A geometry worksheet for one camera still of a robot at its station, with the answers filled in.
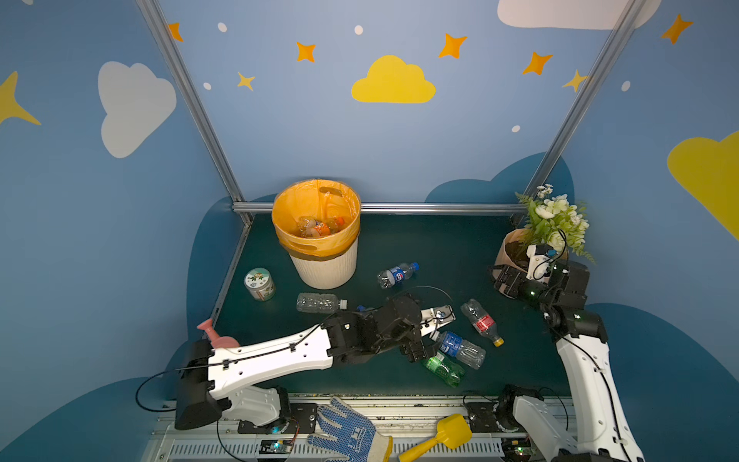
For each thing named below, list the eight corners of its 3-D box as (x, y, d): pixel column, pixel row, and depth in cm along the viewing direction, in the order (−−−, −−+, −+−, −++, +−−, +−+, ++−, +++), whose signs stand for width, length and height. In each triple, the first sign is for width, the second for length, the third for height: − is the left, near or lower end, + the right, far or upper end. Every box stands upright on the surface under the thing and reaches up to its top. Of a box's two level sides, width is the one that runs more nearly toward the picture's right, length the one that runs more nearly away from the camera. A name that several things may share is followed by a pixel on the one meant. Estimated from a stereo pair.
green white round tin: (248, 301, 97) (240, 290, 91) (255, 279, 102) (248, 267, 96) (272, 301, 97) (265, 290, 91) (277, 279, 102) (272, 267, 97)
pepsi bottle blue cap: (381, 289, 99) (381, 286, 97) (374, 277, 102) (374, 273, 100) (421, 273, 103) (422, 269, 101) (413, 262, 106) (414, 258, 104)
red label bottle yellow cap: (494, 351, 87) (499, 346, 84) (460, 310, 96) (463, 304, 93) (506, 342, 89) (511, 338, 86) (471, 303, 97) (475, 297, 94)
